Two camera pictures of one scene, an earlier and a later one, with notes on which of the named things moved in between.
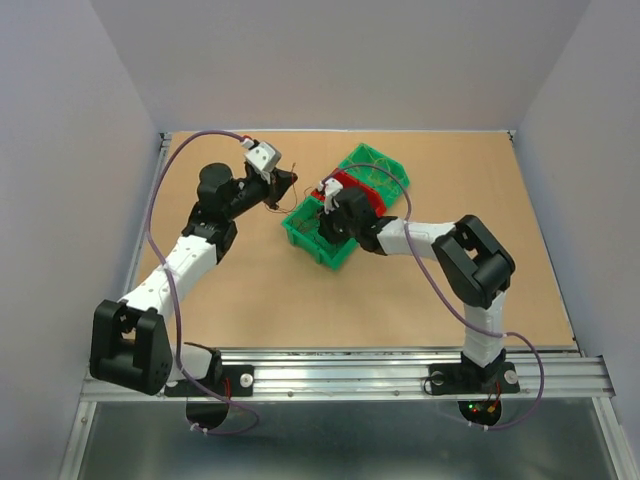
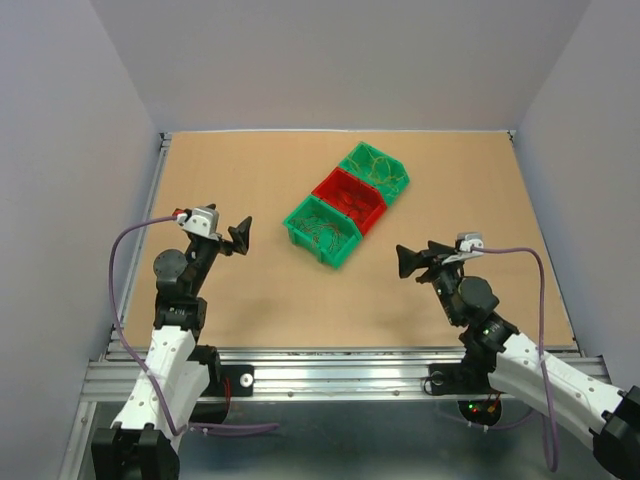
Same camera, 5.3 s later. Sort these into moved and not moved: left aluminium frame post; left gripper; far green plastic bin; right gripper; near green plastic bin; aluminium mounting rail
Moved: right gripper; left gripper
Not moved: left aluminium frame post; aluminium mounting rail; far green plastic bin; near green plastic bin
